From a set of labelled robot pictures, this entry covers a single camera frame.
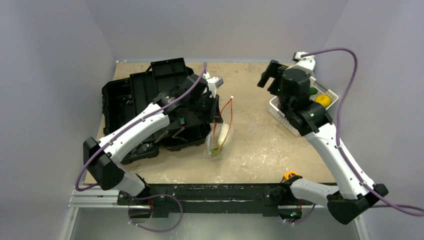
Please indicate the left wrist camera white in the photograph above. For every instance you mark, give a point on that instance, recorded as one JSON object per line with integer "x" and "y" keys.
{"x": 213, "y": 83}

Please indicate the white plastic basket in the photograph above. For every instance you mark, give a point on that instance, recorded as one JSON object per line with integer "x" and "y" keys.
{"x": 277, "y": 113}

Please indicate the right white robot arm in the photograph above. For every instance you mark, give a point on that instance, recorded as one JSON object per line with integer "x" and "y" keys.
{"x": 354, "y": 190}

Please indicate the aluminium frame rail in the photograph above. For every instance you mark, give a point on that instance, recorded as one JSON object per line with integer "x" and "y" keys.
{"x": 267, "y": 194}

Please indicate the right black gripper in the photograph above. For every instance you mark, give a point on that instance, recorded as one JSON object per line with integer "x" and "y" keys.
{"x": 272, "y": 74}

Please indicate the black plastic toolbox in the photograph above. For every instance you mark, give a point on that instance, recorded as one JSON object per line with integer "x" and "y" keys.
{"x": 118, "y": 109}

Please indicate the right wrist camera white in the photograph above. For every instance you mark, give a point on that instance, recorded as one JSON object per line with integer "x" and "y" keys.
{"x": 304, "y": 63}

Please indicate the yellow orange fruit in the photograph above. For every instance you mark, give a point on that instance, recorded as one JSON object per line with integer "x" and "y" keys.
{"x": 323, "y": 100}

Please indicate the orange emergency button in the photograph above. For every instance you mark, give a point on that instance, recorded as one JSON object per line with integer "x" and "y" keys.
{"x": 289, "y": 175}

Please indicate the green cucumber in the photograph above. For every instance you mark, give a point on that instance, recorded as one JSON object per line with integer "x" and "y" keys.
{"x": 313, "y": 91}

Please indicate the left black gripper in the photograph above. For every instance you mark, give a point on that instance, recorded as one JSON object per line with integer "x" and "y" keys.
{"x": 214, "y": 115}

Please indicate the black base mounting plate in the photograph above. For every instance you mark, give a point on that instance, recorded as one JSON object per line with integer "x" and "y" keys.
{"x": 224, "y": 208}

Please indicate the clear zip bag orange zipper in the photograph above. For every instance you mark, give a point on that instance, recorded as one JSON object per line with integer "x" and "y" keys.
{"x": 212, "y": 150}

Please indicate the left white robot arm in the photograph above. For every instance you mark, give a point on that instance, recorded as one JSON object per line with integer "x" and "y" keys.
{"x": 102, "y": 158}

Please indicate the black toolbox tray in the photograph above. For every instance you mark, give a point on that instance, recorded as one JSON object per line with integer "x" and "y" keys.
{"x": 160, "y": 77}

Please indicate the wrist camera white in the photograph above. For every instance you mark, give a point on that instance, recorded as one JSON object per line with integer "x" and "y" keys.
{"x": 213, "y": 83}
{"x": 304, "y": 63}

